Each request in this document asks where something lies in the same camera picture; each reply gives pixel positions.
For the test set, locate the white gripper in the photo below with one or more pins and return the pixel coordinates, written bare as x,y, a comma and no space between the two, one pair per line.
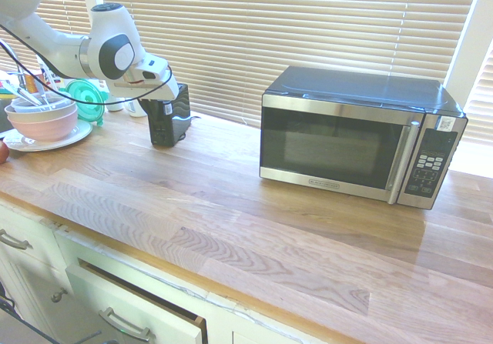
154,90

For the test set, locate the black toaster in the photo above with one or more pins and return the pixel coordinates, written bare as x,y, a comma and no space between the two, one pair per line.
179,107

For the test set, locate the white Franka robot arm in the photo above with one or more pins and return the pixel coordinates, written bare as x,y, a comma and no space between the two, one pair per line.
58,47

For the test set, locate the white mug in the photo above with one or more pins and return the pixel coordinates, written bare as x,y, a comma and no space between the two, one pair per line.
135,109

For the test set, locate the green plastic container lid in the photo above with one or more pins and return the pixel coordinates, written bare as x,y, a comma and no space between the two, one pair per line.
89,101

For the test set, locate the white plate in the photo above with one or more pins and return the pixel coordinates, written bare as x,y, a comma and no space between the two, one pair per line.
77,134

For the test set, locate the white bowl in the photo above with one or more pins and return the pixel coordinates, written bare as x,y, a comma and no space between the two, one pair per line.
50,105

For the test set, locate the pink bowl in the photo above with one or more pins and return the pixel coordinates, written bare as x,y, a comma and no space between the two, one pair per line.
46,124

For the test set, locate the orange labelled bottle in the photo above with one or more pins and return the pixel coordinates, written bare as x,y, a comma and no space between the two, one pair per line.
32,82

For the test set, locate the wide beige window blind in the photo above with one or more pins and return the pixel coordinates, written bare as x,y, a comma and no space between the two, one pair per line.
269,28

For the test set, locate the narrow beige window blind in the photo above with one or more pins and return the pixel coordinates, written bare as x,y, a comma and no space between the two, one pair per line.
58,9
479,97

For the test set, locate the red apple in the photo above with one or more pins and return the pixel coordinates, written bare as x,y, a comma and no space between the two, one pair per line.
3,153

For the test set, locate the stainless steel black microwave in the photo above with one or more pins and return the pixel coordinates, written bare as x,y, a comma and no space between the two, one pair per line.
339,144

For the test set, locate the white drawer front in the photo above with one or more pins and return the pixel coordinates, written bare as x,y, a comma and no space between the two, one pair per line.
127,313

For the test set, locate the metal cabinet knob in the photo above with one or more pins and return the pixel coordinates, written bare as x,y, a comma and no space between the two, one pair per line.
58,296

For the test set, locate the white window frame post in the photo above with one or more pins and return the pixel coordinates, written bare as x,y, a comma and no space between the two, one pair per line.
468,32

